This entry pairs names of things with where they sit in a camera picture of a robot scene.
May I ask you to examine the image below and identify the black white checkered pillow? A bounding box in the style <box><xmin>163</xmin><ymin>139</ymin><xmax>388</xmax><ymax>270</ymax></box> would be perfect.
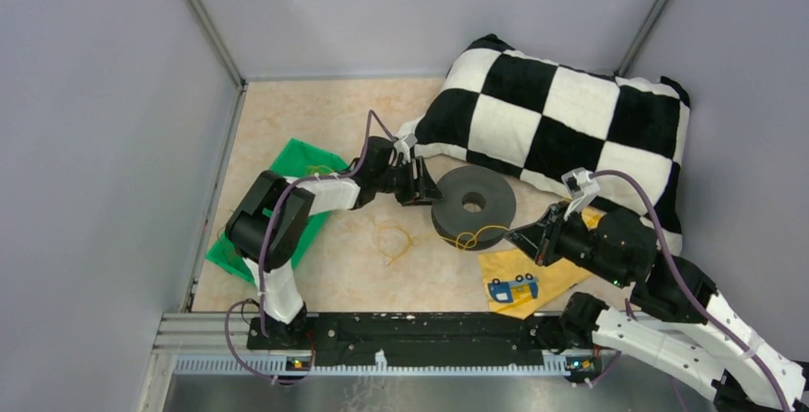
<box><xmin>400</xmin><ymin>34</ymin><xmax>691</xmax><ymax>254</ymax></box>

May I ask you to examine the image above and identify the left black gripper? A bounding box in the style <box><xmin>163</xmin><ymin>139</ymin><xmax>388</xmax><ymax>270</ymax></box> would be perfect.
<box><xmin>374</xmin><ymin>155</ymin><xmax>446</xmax><ymax>207</ymax></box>

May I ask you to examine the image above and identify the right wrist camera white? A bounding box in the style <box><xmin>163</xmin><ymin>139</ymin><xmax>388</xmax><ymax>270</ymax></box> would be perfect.
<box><xmin>562</xmin><ymin>168</ymin><xmax>601</xmax><ymax>220</ymax></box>

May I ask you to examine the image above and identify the green compartment tray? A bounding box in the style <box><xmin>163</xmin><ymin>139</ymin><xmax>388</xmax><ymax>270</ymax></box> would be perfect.
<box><xmin>205</xmin><ymin>138</ymin><xmax>347</xmax><ymax>285</ymax></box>

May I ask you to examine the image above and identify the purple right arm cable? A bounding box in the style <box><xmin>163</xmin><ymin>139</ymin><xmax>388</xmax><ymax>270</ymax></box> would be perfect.
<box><xmin>591</xmin><ymin>169</ymin><xmax>795</xmax><ymax>412</ymax></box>

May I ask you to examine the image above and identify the yellow cloth with car print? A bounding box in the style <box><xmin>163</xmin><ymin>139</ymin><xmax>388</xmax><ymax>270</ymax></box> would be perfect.
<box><xmin>477</xmin><ymin>206</ymin><xmax>602</xmax><ymax>321</ymax></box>

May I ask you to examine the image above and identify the black cable spool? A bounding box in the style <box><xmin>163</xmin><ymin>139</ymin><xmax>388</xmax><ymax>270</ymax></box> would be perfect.
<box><xmin>431</xmin><ymin>166</ymin><xmax>516</xmax><ymax>251</ymax></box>

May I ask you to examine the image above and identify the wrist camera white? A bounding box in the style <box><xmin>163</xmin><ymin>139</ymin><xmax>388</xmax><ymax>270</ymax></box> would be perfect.
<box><xmin>393</xmin><ymin>134</ymin><xmax>418</xmax><ymax>163</ymax></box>
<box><xmin>562</xmin><ymin>168</ymin><xmax>601</xmax><ymax>220</ymax></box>

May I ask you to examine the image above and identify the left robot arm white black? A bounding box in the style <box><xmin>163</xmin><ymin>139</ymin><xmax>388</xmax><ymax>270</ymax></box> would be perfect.
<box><xmin>225</xmin><ymin>134</ymin><xmax>444</xmax><ymax>349</ymax></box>

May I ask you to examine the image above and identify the white slotted cable duct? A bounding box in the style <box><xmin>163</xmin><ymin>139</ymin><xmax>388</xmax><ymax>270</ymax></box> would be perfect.
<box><xmin>174</xmin><ymin>352</ymin><xmax>570</xmax><ymax>377</ymax></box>

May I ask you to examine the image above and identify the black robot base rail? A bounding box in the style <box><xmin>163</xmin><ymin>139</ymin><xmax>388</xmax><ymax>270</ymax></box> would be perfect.
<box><xmin>246</xmin><ymin>312</ymin><xmax>608</xmax><ymax>368</ymax></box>

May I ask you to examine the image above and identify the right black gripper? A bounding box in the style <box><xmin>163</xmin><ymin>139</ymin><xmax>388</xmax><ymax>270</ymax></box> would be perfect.
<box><xmin>504</xmin><ymin>199</ymin><xmax>629</xmax><ymax>288</ymax></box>

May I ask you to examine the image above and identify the thin yellow cable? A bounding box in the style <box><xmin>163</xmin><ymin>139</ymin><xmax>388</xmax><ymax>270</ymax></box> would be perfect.
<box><xmin>372</xmin><ymin>216</ymin><xmax>512</xmax><ymax>268</ymax></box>

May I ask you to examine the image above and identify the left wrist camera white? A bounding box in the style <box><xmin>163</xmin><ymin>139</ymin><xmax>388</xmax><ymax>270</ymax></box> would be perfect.
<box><xmin>393</xmin><ymin>134</ymin><xmax>418</xmax><ymax>163</ymax></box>

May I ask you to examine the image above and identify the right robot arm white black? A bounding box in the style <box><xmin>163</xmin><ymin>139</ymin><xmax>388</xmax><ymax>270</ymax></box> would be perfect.
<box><xmin>505</xmin><ymin>202</ymin><xmax>808</xmax><ymax>411</ymax></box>

